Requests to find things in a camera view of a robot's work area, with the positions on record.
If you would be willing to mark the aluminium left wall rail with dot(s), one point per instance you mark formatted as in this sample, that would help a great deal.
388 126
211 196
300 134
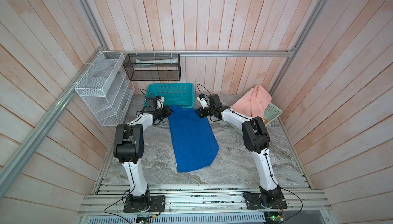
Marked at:
31 143

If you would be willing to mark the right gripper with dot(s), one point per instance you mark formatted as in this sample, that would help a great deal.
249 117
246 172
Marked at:
201 113

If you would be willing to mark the aluminium wall rail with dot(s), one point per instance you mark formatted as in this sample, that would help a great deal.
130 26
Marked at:
31 143
237 53

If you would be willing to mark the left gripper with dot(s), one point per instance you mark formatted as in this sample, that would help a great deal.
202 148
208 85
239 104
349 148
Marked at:
167 113

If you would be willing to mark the blue towel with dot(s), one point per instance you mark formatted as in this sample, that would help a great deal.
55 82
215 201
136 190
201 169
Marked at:
193 140

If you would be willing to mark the teal plastic basket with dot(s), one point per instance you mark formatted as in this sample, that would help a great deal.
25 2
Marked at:
179 94

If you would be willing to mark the black mesh wall basket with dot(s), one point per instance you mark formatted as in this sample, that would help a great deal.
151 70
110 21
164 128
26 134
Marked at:
153 67

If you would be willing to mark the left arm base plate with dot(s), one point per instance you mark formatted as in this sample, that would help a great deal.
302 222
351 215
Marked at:
155 204

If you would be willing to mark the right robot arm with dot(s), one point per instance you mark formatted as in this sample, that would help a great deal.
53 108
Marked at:
256 139

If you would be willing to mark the white wire shelf rack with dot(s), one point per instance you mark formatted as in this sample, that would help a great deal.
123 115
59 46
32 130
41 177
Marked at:
106 90

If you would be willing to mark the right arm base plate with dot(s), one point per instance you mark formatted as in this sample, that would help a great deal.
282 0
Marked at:
256 201

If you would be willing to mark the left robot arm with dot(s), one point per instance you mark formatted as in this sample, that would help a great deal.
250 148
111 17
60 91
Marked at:
129 149

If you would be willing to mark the light green plastic basket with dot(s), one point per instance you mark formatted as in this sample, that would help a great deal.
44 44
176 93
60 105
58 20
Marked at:
273 112

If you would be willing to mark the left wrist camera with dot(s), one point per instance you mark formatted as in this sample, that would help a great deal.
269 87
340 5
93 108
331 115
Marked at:
160 101

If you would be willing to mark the aluminium back wall rail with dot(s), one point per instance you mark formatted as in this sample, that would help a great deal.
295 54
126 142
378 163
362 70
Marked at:
237 53

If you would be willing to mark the pink towel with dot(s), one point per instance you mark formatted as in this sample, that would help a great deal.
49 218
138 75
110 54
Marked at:
254 103

